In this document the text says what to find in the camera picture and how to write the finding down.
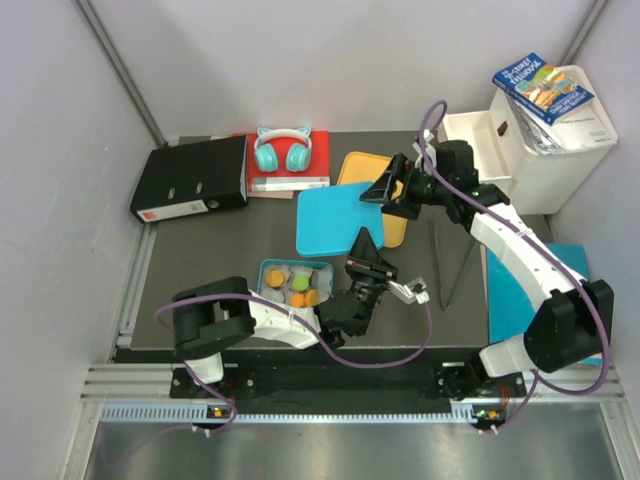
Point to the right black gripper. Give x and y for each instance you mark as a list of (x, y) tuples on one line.
[(400, 169)]

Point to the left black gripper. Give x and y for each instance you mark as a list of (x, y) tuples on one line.
[(363, 255)]

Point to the blue tin lid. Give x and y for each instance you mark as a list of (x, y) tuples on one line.
[(329, 219)]

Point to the round orange cookie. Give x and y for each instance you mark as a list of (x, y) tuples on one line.
[(275, 279), (312, 298)]

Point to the green cookie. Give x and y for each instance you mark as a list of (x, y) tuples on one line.
[(300, 282)]

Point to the orange flower cookie bottom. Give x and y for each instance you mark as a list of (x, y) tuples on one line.
[(298, 300)]

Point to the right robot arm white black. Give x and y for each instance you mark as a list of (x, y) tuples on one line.
[(573, 316)]

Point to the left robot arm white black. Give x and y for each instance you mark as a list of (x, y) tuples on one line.
[(210, 319)]

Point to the yellow tray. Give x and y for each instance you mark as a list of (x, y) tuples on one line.
[(361, 167)]

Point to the blue cookie tin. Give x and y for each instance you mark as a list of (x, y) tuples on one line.
[(321, 278)]

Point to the teal cat ear headphones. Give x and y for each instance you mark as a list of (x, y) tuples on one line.
[(291, 146)]

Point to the red book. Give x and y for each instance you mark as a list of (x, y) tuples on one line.
[(282, 184)]

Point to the silver foil packet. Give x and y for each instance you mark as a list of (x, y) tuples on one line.
[(534, 137)]

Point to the white drawer cabinet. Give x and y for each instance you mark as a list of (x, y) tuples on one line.
[(536, 184)]

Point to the blue folder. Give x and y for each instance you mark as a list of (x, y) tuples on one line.
[(510, 311)]

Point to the blue paperback book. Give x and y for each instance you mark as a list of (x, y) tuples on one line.
[(543, 90)]

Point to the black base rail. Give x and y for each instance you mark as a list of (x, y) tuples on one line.
[(434, 374)]

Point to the black ring binder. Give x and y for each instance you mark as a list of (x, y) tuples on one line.
[(192, 179)]

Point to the grey cable duct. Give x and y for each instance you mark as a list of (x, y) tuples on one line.
[(207, 414)]

